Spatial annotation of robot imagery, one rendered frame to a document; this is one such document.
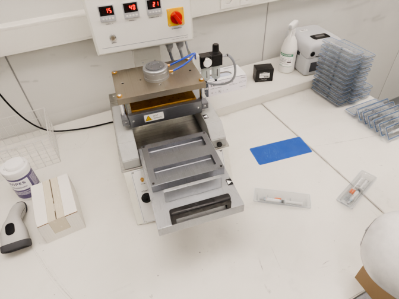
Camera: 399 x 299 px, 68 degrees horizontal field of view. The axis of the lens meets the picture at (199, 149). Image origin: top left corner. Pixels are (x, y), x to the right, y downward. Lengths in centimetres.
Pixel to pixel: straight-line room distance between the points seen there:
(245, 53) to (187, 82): 82
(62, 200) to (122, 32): 57
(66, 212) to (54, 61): 67
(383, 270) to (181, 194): 47
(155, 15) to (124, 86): 26
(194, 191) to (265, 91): 84
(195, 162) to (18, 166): 60
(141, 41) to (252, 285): 82
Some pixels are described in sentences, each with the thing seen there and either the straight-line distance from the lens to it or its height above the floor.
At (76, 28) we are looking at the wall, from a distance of 132.
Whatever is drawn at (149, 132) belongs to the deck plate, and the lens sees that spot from 104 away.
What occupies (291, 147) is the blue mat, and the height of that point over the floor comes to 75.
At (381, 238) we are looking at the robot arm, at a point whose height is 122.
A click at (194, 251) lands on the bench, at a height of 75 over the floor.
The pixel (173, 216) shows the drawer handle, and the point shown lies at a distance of 70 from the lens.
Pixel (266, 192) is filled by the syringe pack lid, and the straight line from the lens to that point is 105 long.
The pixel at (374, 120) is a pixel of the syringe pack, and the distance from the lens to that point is 142.
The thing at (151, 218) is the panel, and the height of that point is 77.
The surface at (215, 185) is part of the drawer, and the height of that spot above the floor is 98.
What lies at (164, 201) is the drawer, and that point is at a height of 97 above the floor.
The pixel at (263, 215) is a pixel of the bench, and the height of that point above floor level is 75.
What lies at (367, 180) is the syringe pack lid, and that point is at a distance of 119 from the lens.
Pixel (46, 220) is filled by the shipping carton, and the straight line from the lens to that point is 102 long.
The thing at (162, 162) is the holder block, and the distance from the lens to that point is 83.
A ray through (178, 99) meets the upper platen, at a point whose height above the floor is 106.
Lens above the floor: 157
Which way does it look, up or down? 43 degrees down
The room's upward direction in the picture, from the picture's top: 3 degrees counter-clockwise
